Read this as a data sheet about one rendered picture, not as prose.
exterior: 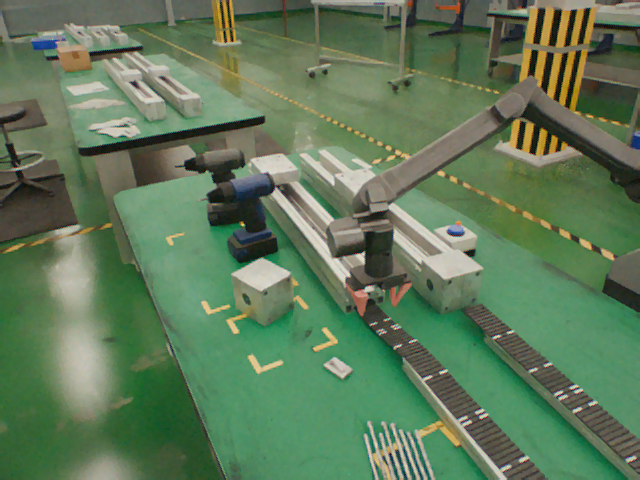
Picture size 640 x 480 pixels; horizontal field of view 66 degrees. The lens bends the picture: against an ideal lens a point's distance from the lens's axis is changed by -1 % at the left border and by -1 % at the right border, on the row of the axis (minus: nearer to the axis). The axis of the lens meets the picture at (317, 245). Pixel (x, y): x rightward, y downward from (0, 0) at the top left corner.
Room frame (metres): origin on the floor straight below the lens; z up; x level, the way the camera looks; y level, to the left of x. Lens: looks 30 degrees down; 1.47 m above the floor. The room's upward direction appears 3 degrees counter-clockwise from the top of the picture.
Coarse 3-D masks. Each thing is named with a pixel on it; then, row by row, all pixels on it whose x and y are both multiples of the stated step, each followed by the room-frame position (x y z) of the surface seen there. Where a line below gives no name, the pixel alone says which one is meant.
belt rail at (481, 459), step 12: (408, 372) 0.68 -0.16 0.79; (420, 384) 0.65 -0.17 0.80; (432, 396) 0.61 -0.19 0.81; (444, 408) 0.58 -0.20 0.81; (444, 420) 0.57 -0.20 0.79; (456, 420) 0.55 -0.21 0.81; (456, 432) 0.54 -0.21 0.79; (468, 444) 0.51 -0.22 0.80; (480, 456) 0.49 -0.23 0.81; (480, 468) 0.48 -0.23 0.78; (492, 468) 0.46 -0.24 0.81
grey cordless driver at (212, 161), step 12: (204, 156) 1.36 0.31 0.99; (216, 156) 1.36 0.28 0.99; (228, 156) 1.36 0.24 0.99; (240, 156) 1.37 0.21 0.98; (192, 168) 1.34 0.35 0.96; (204, 168) 1.34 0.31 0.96; (216, 168) 1.35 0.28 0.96; (228, 168) 1.36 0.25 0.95; (216, 180) 1.37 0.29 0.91; (228, 180) 1.37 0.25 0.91; (216, 204) 1.35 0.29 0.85; (216, 216) 1.33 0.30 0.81; (228, 216) 1.34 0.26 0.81; (240, 216) 1.35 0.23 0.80
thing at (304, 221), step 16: (288, 192) 1.45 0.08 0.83; (304, 192) 1.36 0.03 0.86; (272, 208) 1.38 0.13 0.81; (288, 208) 1.26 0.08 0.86; (304, 208) 1.32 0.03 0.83; (320, 208) 1.25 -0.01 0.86; (288, 224) 1.23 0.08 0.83; (304, 224) 1.16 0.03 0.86; (320, 224) 1.20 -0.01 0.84; (304, 240) 1.11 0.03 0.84; (320, 240) 1.07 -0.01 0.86; (304, 256) 1.12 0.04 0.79; (320, 256) 1.01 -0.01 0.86; (352, 256) 1.01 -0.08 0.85; (320, 272) 1.01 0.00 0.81; (336, 272) 0.92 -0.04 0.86; (336, 288) 0.92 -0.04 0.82; (368, 288) 0.91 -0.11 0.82; (352, 304) 0.89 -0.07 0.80
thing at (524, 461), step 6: (510, 462) 0.47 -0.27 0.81; (516, 462) 0.47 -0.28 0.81; (522, 462) 0.47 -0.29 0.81; (528, 462) 0.47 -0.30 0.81; (504, 468) 0.46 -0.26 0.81; (510, 468) 0.46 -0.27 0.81; (516, 468) 0.46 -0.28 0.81; (522, 468) 0.46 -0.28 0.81; (528, 468) 0.46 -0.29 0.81; (504, 474) 0.45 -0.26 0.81; (510, 474) 0.45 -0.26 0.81; (516, 474) 0.45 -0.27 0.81
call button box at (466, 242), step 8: (440, 232) 1.13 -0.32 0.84; (448, 232) 1.12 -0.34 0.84; (464, 232) 1.12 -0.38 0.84; (472, 232) 1.12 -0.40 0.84; (440, 240) 1.11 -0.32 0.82; (448, 240) 1.09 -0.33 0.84; (456, 240) 1.08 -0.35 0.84; (464, 240) 1.09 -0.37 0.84; (472, 240) 1.09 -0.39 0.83; (456, 248) 1.08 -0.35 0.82; (464, 248) 1.09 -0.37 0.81; (472, 248) 1.10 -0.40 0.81
